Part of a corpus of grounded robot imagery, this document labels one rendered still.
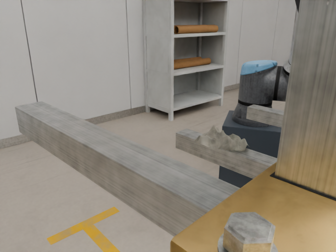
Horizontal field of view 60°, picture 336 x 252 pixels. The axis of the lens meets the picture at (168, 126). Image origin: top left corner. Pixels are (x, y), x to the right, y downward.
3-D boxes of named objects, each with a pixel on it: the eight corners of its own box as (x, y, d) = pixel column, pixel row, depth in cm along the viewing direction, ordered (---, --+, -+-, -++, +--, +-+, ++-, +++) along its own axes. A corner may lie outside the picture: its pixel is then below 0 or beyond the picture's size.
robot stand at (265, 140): (214, 235, 150) (222, 125, 129) (221, 207, 172) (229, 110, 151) (265, 246, 143) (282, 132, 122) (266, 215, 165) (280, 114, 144)
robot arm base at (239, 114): (229, 124, 131) (231, 103, 127) (234, 112, 148) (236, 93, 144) (274, 129, 125) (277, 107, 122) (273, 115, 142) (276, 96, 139)
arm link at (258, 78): (240, 94, 142) (244, 57, 136) (277, 97, 136) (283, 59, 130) (235, 101, 129) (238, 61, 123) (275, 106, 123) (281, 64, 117)
